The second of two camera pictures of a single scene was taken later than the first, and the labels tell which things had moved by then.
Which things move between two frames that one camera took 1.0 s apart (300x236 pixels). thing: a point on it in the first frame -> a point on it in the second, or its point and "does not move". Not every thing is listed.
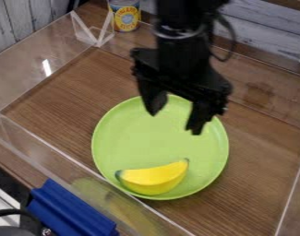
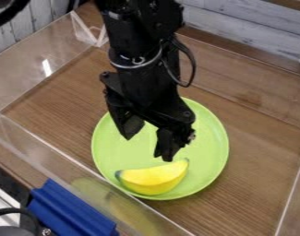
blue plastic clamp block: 63,214 does not move
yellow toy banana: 155,179 does not move
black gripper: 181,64 -> 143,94
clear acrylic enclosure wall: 23,162 does not move
